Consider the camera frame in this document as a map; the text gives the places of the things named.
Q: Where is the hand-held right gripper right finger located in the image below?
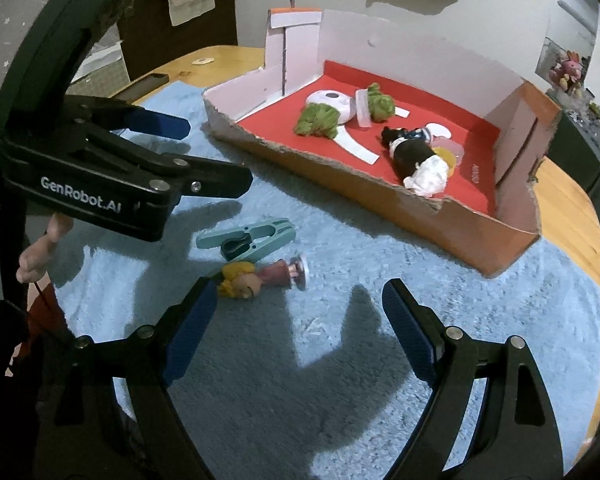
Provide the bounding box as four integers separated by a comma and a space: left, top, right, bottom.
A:
382, 278, 566, 480

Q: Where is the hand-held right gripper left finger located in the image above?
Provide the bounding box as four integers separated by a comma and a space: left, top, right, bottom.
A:
35, 276, 218, 480

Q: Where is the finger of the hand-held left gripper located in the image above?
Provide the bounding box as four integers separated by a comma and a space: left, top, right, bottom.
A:
80, 130, 253, 201
62, 94, 191, 141

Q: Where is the teal clothespin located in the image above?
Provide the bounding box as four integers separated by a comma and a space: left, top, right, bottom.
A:
196, 217, 298, 262

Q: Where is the yellow-haired doll figure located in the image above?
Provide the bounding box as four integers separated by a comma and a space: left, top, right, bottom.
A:
216, 254, 309, 301

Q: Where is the orange cardboard box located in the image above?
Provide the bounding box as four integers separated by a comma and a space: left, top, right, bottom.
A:
202, 6, 563, 278

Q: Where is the green plush toy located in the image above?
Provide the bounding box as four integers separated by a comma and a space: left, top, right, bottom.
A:
294, 101, 341, 139
366, 82, 396, 123

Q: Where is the pink round device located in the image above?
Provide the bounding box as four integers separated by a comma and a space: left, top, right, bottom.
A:
305, 89, 358, 123

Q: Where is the black and white sushi plush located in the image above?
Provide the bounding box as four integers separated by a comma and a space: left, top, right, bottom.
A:
389, 140, 451, 196

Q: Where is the black toy figure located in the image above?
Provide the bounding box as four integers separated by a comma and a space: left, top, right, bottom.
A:
380, 126, 433, 153

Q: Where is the clear plastic case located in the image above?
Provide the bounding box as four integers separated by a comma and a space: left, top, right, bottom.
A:
432, 140, 466, 166

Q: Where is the person's left hand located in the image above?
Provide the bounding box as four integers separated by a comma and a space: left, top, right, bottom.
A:
15, 212, 76, 286

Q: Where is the blue fluffy mat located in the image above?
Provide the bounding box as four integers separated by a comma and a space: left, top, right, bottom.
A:
45, 80, 600, 480

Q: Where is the green-clothed table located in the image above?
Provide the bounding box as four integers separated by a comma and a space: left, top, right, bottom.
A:
545, 90, 600, 201

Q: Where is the clutter of small boxes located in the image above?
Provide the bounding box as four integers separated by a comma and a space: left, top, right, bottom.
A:
547, 87, 600, 161

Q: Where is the pink rabbit plush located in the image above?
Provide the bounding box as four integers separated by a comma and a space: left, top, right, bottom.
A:
549, 50, 583, 93

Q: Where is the white air conditioner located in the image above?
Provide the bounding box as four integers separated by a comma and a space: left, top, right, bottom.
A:
555, 0, 600, 31

